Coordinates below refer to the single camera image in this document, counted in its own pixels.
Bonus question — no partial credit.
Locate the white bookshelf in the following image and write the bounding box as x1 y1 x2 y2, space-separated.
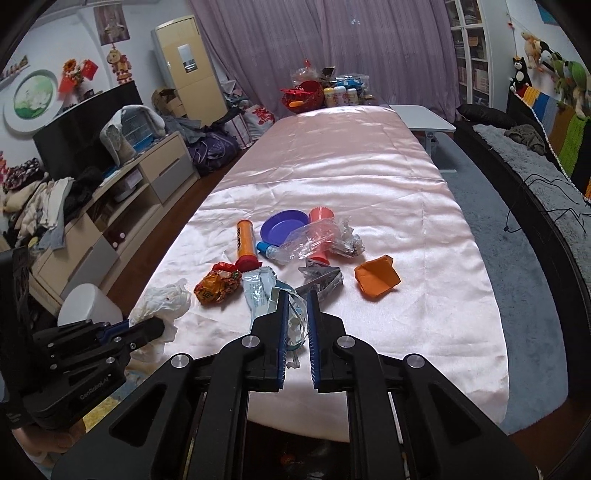
445 0 513 109

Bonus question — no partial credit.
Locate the hanging red doll ornament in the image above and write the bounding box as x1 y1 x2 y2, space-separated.
107 45 132 85

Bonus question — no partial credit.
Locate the light blue wrapper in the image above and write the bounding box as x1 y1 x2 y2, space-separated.
270 286 310 370

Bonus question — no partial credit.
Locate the purple plastic plate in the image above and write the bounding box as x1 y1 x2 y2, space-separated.
260 210 309 247

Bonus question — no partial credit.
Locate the covered pet cage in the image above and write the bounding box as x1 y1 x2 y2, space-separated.
100 105 166 166

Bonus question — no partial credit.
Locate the purple bag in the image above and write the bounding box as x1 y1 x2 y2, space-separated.
187 124 241 174

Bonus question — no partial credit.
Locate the black television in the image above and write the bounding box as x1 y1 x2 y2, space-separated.
32 82 145 168

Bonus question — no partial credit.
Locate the clear bag red ribbon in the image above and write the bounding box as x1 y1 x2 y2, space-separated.
291 59 324 85

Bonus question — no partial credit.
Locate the crushed clear plastic bottle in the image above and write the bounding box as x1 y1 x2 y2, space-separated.
257 224 345 265

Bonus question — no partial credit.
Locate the red flag flower decoration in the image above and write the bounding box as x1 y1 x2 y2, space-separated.
59 58 99 100

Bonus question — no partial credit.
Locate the white trash bin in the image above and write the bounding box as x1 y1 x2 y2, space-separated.
58 283 124 330

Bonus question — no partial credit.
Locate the pink satin tablecloth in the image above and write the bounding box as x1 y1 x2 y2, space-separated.
127 105 511 444

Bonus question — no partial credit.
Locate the grey fluffy blanket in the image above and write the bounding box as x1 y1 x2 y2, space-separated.
475 124 591 259

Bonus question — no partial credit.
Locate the cardboard box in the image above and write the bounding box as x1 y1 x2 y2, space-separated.
152 88 186 120

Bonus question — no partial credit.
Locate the red basket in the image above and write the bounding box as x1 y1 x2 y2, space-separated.
281 80 324 114

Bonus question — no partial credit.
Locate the black cable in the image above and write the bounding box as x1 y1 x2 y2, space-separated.
505 173 591 234

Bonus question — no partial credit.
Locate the white side table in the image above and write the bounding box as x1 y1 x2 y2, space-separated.
390 104 458 174

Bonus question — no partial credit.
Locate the red yellow snack wrapper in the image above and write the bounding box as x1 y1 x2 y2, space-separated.
193 262 243 305

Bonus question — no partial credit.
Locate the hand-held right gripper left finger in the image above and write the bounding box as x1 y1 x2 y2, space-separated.
51 291 291 480

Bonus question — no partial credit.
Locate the light blue packet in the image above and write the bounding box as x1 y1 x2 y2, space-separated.
241 267 280 321

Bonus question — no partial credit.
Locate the dark olive cloth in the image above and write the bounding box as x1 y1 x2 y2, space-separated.
503 124 546 153

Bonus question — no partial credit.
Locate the blue wall poster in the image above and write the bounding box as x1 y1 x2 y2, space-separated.
536 0 561 26

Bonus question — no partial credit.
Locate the clear wrapper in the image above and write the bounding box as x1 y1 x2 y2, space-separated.
330 220 366 257

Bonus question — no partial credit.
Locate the black cushion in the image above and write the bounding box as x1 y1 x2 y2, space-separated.
457 104 515 130

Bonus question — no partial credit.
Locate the white red shopping bag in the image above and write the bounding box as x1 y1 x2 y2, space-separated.
242 105 276 139

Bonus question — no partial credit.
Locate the orange paper box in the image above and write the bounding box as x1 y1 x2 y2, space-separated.
354 255 402 301

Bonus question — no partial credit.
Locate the cream standing air conditioner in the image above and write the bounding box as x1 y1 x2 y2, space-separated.
152 15 228 126

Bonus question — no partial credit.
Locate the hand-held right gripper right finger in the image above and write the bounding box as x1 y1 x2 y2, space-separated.
307 291 541 480

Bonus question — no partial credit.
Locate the black sofa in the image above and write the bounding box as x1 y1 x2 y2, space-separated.
455 85 591 411

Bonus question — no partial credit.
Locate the orange tube with red cap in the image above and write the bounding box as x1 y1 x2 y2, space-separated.
235 220 262 272

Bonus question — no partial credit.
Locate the wooden television cabinet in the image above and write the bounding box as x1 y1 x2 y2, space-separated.
28 130 200 319

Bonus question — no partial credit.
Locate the purple curtain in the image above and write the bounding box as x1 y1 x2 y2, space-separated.
189 0 455 134

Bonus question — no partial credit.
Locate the round wall decoration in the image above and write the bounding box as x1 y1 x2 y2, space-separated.
4 69 65 137

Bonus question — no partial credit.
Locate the row of plush toys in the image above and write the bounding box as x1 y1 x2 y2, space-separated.
509 31 591 106

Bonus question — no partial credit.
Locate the pile of clothes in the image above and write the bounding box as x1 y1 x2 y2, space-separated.
0 157 109 252

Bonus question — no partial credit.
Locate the grey clothes heap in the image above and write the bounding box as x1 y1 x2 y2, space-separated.
159 113 204 148

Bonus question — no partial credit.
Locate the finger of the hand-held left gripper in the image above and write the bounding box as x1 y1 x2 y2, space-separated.
31 318 134 354
44 318 167 385

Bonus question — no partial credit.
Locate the grey rug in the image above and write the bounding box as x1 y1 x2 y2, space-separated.
416 134 571 435

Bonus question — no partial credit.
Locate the white tissue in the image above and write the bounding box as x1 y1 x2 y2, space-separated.
127 278 192 365

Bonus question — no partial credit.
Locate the silver foil wrapper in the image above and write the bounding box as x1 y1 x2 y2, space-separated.
298 258 345 301

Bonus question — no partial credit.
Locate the colourful knitted blanket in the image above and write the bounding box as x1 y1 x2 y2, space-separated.
522 83 591 199

